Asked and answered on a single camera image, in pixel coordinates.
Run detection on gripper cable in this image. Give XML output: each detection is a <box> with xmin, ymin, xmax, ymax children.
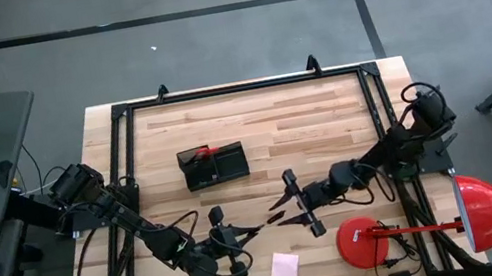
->
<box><xmin>138</xmin><ymin>200</ymin><xmax>258</xmax><ymax>276</ymax></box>
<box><xmin>331</xmin><ymin>156</ymin><xmax>399</xmax><ymax>213</ymax></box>

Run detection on black mesh desk organizer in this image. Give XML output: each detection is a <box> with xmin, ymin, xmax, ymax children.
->
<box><xmin>175</xmin><ymin>137</ymin><xmax>253</xmax><ymax>195</ymax></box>

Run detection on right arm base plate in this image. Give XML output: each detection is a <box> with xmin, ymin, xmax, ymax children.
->
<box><xmin>377</xmin><ymin>132</ymin><xmax>456</xmax><ymax>184</ymax></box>

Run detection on black frame bracket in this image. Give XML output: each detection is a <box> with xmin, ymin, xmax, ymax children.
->
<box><xmin>303</xmin><ymin>52</ymin><xmax>324</xmax><ymax>76</ymax></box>
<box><xmin>154</xmin><ymin>83</ymin><xmax>172</xmax><ymax>103</ymax></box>

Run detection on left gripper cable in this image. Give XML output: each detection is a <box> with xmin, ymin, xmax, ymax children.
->
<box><xmin>138</xmin><ymin>200</ymin><xmax>258</xmax><ymax>276</ymax></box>

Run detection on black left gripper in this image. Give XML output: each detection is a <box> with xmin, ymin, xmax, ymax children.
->
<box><xmin>197</xmin><ymin>200</ymin><xmax>272</xmax><ymax>276</ymax></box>

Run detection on black aluminium table frame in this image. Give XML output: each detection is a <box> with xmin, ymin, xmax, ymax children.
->
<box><xmin>31</xmin><ymin>44</ymin><xmax>492</xmax><ymax>276</ymax></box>

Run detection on right arm shoulder cable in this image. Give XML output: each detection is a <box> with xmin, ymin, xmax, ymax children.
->
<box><xmin>397</xmin><ymin>76</ymin><xmax>452</xmax><ymax>131</ymax></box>

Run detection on pink sticky note pad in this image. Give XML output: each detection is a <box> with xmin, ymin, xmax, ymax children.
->
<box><xmin>266</xmin><ymin>248</ymin><xmax>304</xmax><ymax>276</ymax></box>

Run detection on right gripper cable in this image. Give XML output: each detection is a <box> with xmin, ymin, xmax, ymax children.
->
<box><xmin>331</xmin><ymin>156</ymin><xmax>399</xmax><ymax>213</ymax></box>

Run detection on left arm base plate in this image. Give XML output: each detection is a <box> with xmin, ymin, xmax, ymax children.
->
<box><xmin>62</xmin><ymin>177</ymin><xmax>145</xmax><ymax>236</ymax></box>

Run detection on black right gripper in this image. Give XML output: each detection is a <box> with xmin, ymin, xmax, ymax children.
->
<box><xmin>267</xmin><ymin>161</ymin><xmax>345</xmax><ymax>245</ymax></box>

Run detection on red-handled scissors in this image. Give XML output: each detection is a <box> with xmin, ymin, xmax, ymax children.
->
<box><xmin>191</xmin><ymin>145</ymin><xmax>222</xmax><ymax>162</ymax></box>

